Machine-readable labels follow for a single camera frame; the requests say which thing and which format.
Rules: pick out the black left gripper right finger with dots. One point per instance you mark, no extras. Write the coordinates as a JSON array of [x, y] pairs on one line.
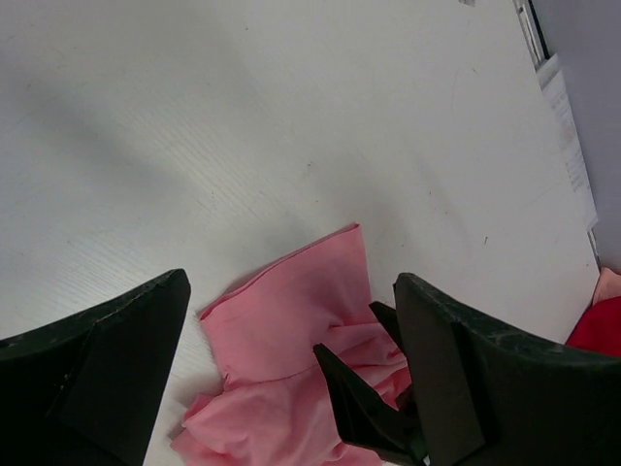
[[488, 393]]

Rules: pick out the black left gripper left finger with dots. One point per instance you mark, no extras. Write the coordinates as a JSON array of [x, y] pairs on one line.
[[86, 389]]

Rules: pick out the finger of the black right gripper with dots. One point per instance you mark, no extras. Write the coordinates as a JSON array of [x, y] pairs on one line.
[[388, 319], [364, 420]]

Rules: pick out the pink t-shirt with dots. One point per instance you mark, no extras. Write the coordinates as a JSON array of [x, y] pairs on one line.
[[274, 406]]

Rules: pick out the red t-shirt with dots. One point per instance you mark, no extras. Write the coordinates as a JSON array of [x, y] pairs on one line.
[[599, 329]]

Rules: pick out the peach orange t-shirt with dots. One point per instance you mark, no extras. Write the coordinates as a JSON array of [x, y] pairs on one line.
[[607, 287]]

